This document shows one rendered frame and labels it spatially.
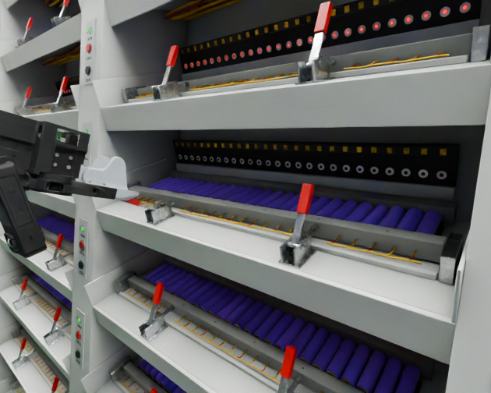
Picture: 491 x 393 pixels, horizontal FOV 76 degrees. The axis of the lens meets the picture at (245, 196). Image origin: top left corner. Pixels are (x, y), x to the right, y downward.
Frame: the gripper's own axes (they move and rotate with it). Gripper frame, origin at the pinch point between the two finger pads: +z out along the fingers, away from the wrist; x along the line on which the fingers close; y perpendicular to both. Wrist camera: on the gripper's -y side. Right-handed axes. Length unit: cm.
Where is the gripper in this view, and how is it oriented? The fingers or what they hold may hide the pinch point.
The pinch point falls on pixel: (126, 196)
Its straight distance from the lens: 51.7
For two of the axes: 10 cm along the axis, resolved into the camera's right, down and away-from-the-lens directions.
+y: 1.8, -9.8, 0.4
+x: -7.7, -1.2, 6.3
